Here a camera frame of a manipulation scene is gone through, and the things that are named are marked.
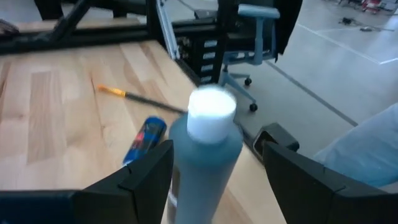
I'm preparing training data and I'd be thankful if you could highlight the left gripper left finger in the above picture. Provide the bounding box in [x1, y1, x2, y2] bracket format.
[74, 139, 175, 224]

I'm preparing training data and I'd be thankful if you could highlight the grey-blue office chair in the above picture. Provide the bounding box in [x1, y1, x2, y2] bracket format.
[217, 0, 280, 113]

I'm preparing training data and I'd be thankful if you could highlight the pale blue plastic cover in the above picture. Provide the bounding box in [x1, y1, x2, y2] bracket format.
[313, 102, 398, 188]

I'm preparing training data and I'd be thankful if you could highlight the blue paint bottle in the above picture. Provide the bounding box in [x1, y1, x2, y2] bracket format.
[122, 116, 168, 167]

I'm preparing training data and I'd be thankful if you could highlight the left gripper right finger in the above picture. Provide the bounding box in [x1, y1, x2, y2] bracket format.
[262, 141, 398, 224]

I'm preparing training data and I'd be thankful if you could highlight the tall dark grey paint bottle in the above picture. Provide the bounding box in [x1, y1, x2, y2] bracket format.
[167, 85, 244, 224]

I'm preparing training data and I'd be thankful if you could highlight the black slotted cabinet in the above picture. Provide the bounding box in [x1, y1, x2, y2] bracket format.
[172, 18, 225, 86]

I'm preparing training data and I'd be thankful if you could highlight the silver aluminium extrusion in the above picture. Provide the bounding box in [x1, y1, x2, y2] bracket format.
[155, 0, 181, 60]

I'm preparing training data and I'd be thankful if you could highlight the black hanging cloth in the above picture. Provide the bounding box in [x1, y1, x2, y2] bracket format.
[273, 0, 304, 63]

